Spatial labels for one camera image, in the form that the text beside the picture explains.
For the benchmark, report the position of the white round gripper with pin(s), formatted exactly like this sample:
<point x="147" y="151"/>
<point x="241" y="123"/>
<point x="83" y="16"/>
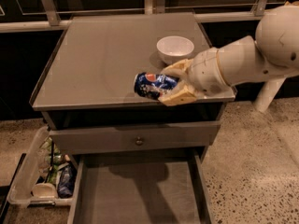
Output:
<point x="206" y="73"/>

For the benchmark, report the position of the blue pepsi can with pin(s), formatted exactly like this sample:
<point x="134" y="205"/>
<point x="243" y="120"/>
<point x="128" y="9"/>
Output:
<point x="154" y="85"/>

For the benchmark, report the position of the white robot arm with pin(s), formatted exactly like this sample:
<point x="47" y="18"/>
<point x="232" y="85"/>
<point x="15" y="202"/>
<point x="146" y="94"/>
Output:
<point x="272" y="53"/>

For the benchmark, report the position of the grey top drawer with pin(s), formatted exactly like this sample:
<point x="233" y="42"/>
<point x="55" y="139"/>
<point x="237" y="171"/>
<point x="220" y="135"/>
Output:
<point x="122" y="138"/>

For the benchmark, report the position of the round metal drawer knob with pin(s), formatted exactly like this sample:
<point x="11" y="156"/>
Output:
<point x="139" y="141"/>

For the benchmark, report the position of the grey drawer cabinet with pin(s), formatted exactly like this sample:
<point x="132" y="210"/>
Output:
<point x="89" y="80"/>

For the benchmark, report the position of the open grey middle drawer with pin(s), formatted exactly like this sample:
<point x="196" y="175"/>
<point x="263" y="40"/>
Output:
<point x="141" y="187"/>

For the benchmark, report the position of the white ceramic bowl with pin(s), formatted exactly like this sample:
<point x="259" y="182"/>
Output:
<point x="174" y="48"/>

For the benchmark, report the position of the white diagonal support pole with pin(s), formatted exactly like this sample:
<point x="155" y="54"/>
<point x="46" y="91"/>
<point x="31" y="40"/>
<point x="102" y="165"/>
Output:
<point x="267" y="94"/>

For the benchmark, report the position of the green snack packets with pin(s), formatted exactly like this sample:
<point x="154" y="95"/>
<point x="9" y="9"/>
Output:
<point x="50" y="162"/>

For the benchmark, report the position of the blue snack bag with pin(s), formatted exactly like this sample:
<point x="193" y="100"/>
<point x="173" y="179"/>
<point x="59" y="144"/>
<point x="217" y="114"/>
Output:
<point x="66" y="183"/>

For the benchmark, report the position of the clear plastic storage bin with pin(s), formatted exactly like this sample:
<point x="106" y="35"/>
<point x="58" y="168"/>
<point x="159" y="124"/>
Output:
<point x="21" y="191"/>

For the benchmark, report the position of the white cup in bin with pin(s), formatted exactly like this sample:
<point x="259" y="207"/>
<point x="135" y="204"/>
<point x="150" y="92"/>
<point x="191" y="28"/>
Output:
<point x="44" y="190"/>

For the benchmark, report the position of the metal railing frame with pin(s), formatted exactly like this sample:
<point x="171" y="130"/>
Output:
<point x="45" y="15"/>

